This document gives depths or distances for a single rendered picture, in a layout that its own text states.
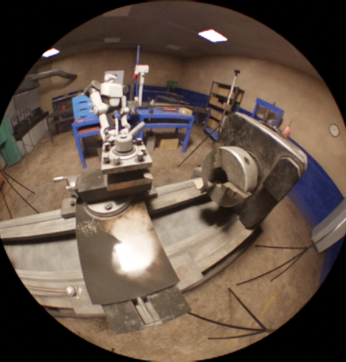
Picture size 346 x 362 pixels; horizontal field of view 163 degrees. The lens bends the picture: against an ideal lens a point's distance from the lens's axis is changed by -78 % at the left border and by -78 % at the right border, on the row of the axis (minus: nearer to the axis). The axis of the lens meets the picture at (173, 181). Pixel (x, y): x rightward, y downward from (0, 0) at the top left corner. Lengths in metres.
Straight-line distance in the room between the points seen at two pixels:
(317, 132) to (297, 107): 0.82
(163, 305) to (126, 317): 0.14
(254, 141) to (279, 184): 0.23
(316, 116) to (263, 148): 3.47
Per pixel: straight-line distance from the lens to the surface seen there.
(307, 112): 4.00
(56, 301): 0.72
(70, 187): 0.55
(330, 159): 3.94
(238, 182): 0.45
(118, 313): 0.54
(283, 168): 0.54
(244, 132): 0.66
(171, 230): 0.71
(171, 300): 0.51
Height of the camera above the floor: 1.37
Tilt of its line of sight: 44 degrees down
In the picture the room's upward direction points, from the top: 14 degrees clockwise
